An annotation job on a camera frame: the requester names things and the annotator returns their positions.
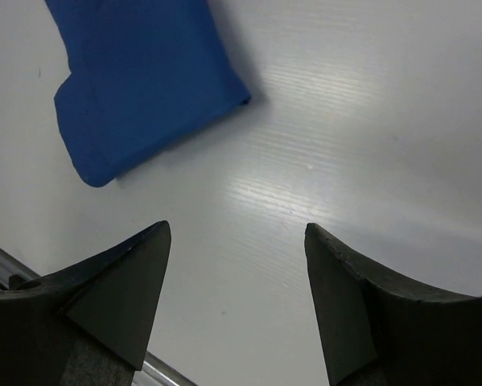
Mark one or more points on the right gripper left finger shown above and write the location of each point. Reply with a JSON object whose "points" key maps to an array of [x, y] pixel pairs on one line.
{"points": [[95, 309]]}

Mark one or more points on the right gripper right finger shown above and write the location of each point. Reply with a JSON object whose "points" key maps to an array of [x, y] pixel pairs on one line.
{"points": [[380, 327]]}

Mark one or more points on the blue surgical cloth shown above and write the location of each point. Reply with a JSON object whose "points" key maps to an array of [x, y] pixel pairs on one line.
{"points": [[143, 75]]}

